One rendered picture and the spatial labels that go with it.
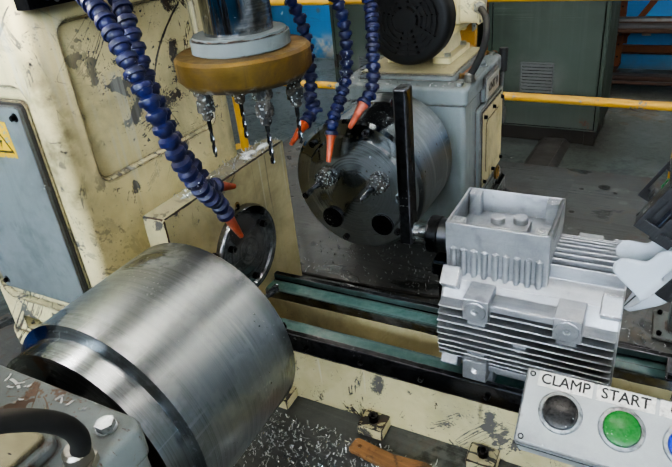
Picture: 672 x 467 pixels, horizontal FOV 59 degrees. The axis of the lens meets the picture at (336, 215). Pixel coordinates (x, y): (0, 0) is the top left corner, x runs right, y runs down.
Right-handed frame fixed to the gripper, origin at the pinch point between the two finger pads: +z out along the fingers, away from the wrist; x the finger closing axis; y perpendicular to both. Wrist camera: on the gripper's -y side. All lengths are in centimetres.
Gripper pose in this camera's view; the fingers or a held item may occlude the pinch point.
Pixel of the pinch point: (640, 304)
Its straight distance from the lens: 70.4
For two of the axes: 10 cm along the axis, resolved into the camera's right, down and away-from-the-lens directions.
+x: -4.5, 4.5, -7.7
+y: -8.2, -5.6, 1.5
